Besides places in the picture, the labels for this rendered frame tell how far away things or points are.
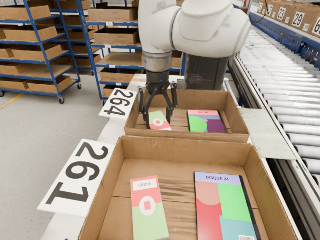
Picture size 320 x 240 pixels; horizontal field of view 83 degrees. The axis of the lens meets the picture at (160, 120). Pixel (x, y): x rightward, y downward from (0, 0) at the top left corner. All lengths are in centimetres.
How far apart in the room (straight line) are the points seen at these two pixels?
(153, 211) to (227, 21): 45
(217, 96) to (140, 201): 53
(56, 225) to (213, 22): 57
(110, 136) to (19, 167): 131
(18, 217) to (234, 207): 138
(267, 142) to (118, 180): 53
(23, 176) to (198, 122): 149
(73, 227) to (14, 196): 124
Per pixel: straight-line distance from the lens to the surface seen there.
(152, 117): 74
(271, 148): 74
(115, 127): 74
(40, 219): 153
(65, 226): 54
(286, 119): 95
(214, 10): 43
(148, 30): 53
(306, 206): 68
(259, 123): 84
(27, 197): 168
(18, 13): 246
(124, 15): 190
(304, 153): 80
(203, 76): 87
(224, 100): 83
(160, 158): 58
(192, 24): 44
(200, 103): 82
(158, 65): 55
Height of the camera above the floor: 120
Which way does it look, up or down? 36 degrees down
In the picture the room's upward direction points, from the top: straight up
